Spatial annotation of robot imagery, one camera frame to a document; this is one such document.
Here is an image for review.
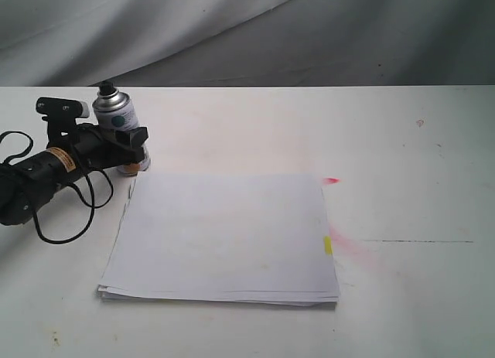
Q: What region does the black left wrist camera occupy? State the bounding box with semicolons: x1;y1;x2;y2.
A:
36;97;90;119

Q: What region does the black left camera cable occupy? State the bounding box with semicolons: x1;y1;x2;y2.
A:
0;130;114;244

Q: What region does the white dotted spray paint can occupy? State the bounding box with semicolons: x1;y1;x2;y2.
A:
92;80;152;177

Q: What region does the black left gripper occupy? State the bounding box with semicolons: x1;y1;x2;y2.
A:
46;121;150;173

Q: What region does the grey backdrop cloth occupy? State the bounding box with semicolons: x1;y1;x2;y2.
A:
1;0;494;87

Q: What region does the white paper stack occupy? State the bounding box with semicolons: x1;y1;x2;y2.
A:
98;172;340;305

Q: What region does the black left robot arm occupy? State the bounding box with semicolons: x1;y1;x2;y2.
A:
1;123;149;226

